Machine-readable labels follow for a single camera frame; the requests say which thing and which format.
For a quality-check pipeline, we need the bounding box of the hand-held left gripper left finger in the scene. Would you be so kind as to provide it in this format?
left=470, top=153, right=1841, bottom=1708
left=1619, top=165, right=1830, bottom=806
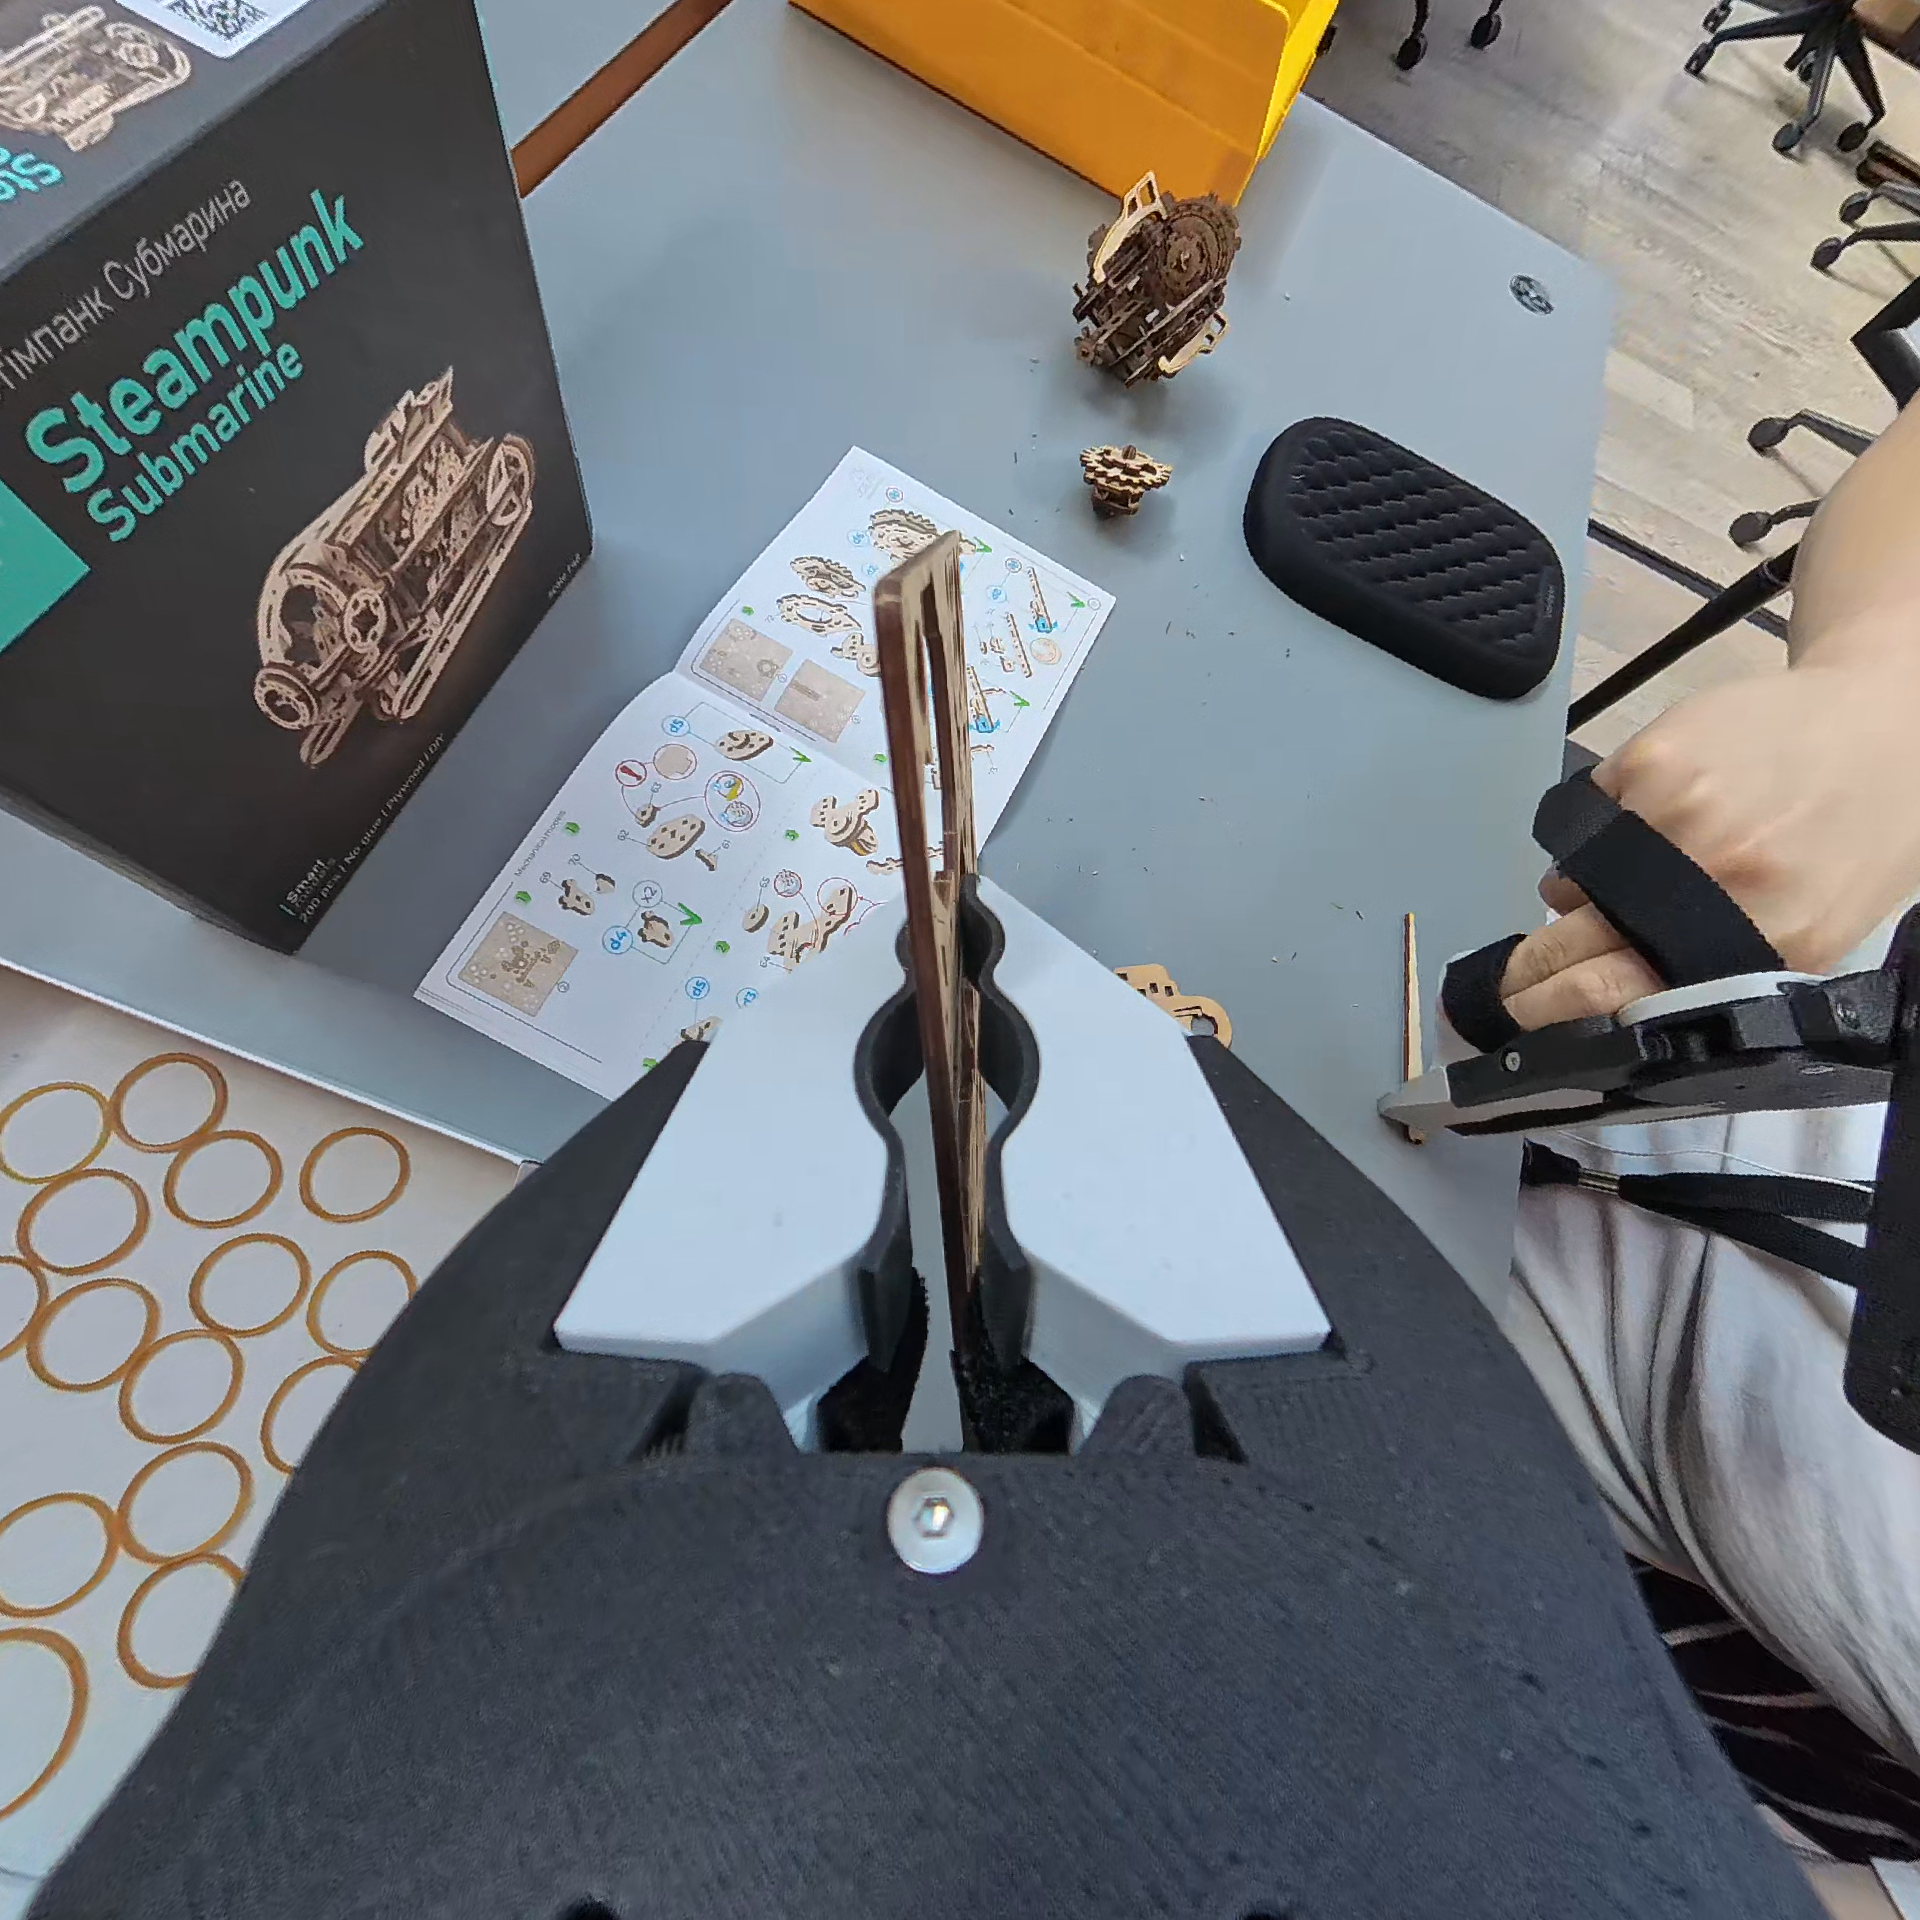
left=548, top=896, right=921, bottom=1453

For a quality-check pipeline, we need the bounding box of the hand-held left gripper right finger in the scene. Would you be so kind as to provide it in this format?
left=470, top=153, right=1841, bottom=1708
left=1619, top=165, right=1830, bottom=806
left=967, top=883, right=1338, bottom=1453

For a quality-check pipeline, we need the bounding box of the thin wooden stick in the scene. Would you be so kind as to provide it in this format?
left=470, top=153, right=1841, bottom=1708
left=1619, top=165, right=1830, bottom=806
left=1399, top=910, right=1432, bottom=1144

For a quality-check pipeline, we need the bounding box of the wooden model part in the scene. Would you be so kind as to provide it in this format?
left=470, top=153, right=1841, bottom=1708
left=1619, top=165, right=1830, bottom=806
left=1114, top=961, right=1236, bottom=1048

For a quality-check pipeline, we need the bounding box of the wooden model parts sheet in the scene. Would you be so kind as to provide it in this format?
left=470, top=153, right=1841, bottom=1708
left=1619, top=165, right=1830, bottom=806
left=873, top=528, right=994, bottom=1292

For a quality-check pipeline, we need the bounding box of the person's right forearm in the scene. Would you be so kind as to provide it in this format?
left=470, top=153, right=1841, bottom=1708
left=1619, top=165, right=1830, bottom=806
left=1777, top=404, right=1920, bottom=811

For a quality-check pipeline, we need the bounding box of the black model kit box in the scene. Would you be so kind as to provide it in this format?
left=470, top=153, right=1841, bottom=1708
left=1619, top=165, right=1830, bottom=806
left=0, top=0, right=596, bottom=957

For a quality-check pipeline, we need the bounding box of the person's right hand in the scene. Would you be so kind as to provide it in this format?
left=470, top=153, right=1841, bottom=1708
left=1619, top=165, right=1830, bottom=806
left=1499, top=672, right=1920, bottom=1040

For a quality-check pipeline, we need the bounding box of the white instruction booklet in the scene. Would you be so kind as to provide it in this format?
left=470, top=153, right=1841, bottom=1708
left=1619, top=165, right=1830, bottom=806
left=416, top=446, right=1121, bottom=1103

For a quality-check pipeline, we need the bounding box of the white cardboard tray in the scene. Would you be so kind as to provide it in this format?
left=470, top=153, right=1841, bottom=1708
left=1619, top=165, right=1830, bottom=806
left=0, top=960, right=543, bottom=1892

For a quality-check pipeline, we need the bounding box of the black quilted wrist rest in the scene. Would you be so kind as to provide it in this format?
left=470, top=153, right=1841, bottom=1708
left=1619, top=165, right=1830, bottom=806
left=1241, top=415, right=1568, bottom=703

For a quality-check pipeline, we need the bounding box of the striped cloth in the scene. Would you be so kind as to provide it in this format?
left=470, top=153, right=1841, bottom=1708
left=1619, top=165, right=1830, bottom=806
left=1627, top=1551, right=1920, bottom=1823

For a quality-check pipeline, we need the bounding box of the small wooden gear assembly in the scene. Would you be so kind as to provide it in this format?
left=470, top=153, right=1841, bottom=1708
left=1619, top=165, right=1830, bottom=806
left=1076, top=438, right=1174, bottom=520

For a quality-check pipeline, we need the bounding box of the large wooden gear assembly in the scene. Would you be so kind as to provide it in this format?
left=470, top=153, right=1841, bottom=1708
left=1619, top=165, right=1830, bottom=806
left=1071, top=168, right=1249, bottom=392

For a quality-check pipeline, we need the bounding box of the yellow plastic bin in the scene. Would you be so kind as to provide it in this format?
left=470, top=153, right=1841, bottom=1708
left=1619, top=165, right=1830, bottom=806
left=786, top=0, right=1342, bottom=213

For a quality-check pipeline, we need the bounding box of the black strap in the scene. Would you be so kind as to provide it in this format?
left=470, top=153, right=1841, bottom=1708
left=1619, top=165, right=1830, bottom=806
left=1522, top=1148, right=1878, bottom=1285

